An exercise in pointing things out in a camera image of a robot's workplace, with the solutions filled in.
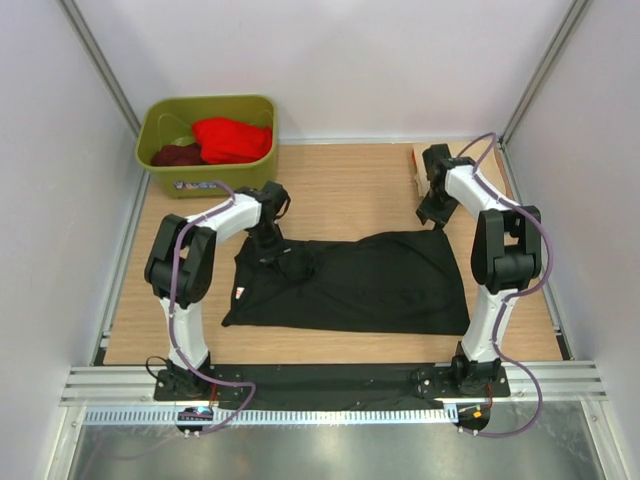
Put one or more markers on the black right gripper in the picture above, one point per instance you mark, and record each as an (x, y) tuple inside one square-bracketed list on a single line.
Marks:
[(426, 211)]

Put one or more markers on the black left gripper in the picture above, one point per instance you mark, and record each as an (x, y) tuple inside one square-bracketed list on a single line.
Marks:
[(268, 256)]

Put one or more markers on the black t shirt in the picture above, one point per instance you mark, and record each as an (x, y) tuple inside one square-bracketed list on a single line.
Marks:
[(391, 282)]

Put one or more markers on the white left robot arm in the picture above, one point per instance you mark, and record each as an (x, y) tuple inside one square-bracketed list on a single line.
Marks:
[(180, 268)]

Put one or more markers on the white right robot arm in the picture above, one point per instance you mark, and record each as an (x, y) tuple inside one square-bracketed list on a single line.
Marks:
[(506, 256)]

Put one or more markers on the folded beige t shirt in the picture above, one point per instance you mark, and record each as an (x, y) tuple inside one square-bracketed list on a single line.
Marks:
[(491, 167)]

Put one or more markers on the red t shirt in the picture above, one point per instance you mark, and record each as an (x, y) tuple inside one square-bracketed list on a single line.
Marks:
[(226, 141)]

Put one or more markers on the olive green plastic bin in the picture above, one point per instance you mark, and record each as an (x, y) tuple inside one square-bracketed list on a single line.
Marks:
[(187, 143)]

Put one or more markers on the dark maroon t shirt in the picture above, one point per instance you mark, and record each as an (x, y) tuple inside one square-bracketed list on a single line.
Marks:
[(178, 156)]

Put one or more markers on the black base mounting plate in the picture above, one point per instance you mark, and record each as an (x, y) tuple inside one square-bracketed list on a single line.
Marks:
[(326, 386)]

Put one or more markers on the slotted grey cable duct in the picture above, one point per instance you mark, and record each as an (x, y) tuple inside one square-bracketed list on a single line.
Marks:
[(185, 416)]

